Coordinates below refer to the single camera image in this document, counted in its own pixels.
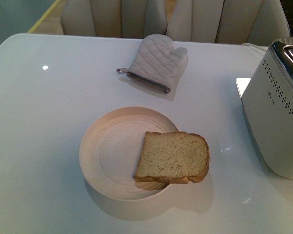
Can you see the bread slice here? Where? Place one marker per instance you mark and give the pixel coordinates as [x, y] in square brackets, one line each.
[173, 158]

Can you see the beige chair right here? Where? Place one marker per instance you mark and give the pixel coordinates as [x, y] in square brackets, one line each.
[258, 22]

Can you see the beige chair left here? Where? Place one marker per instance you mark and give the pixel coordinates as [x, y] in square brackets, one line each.
[114, 18]

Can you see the grey quilted oven mitt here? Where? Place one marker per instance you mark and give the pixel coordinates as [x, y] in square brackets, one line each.
[157, 63]

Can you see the beige round plate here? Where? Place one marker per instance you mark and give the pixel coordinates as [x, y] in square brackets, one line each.
[110, 150]

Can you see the white silver toaster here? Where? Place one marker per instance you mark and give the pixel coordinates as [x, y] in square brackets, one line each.
[268, 107]

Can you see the beige chair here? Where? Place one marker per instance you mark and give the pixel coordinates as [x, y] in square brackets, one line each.
[258, 22]
[114, 18]

